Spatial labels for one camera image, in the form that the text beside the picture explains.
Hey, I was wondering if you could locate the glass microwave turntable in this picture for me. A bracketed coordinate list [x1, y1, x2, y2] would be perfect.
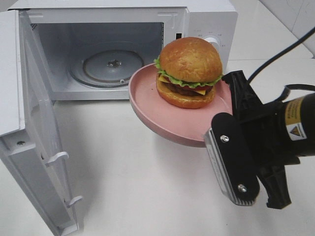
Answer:
[69, 50, 144, 88]

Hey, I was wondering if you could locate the burger with lettuce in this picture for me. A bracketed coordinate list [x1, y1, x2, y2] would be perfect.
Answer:
[154, 37, 223, 109]

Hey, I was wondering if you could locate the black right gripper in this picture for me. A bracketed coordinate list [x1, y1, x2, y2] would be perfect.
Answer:
[222, 70, 302, 209]

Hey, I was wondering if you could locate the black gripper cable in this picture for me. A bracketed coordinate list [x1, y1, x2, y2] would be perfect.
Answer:
[247, 26, 315, 101]

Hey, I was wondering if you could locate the upper white power knob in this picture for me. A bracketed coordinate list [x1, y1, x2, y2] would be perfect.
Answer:
[204, 35, 220, 53]

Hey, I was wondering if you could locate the white microwave oven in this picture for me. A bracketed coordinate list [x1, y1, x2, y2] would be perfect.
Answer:
[8, 0, 238, 101]

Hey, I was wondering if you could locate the pink round plate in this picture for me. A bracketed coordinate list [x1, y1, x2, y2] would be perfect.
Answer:
[128, 64, 232, 148]

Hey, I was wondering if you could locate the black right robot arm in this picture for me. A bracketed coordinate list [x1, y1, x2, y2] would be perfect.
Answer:
[240, 93, 315, 209]

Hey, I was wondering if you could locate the white microwave door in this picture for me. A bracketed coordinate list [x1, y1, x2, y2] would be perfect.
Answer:
[0, 10, 82, 236]

